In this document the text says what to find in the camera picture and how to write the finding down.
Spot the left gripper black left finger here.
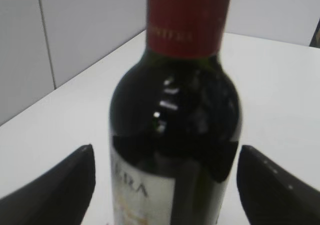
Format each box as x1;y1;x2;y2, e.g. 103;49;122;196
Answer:
0;144;96;225

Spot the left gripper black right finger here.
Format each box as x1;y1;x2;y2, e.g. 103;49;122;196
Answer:
236;145;320;225

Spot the dark red wine bottle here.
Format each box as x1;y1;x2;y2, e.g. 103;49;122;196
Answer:
109;0;242;225

